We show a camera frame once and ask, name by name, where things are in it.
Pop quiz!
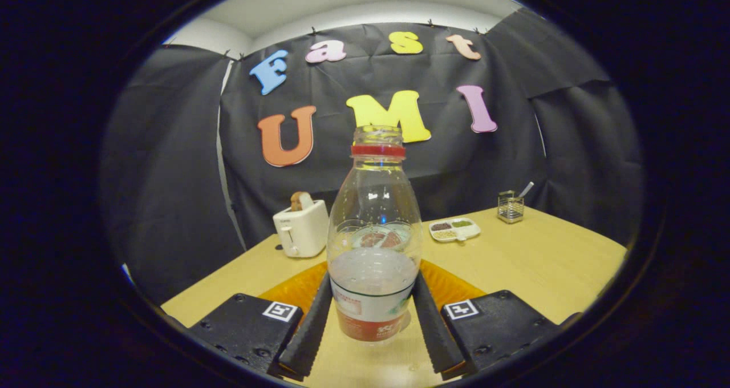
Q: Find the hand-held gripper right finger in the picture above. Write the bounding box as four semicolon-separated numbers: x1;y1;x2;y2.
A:
411;259;558;377

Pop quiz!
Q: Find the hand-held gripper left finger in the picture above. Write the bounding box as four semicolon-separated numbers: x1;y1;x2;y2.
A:
187;261;334;380

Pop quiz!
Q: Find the clear plastic bottle red label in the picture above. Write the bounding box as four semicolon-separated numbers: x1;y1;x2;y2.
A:
327;126;423;343

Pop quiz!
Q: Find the white toaster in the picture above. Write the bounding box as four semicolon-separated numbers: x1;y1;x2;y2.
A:
273;199;330;258

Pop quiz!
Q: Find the white divided snack dish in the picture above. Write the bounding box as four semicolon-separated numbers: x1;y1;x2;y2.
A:
429;217;481;243

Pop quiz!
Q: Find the wooden table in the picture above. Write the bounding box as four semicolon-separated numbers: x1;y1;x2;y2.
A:
161;205;628;387

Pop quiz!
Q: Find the wire mesh utensil holder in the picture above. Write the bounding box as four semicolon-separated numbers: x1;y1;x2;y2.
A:
497;191;525;224

